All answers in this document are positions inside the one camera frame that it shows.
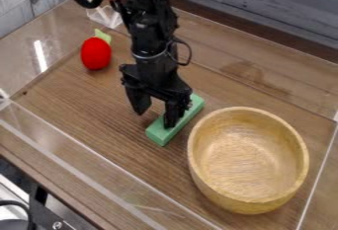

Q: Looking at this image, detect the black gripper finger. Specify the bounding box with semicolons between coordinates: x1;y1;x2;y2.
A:
165;100;192;128
126;87;153;115

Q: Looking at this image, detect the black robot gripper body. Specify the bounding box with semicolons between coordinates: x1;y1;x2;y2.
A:
119;50;193;102

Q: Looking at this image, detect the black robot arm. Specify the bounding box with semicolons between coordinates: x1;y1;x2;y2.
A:
74;0;193;128

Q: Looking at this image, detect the green rectangular block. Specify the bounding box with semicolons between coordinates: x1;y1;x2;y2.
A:
145;92;206;148

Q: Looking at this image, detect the small green wedge block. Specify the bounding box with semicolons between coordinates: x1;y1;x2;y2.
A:
94;29;113;44

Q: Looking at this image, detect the light wooden bowl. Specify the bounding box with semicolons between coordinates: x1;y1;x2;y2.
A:
188;107;309;215

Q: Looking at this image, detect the red ball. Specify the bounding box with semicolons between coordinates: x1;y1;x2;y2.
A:
81;38;111;70

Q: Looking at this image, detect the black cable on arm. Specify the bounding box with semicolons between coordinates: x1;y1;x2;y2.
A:
167;38;194;67

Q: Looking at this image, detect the clear acrylic corner bracket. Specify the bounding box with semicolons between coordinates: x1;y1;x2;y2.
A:
86;5;123;29

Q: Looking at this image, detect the clear acrylic tray wall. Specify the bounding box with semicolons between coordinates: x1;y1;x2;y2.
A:
0;90;221;230

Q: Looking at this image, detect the black device with cable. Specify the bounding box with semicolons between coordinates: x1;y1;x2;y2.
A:
0;200;89;230

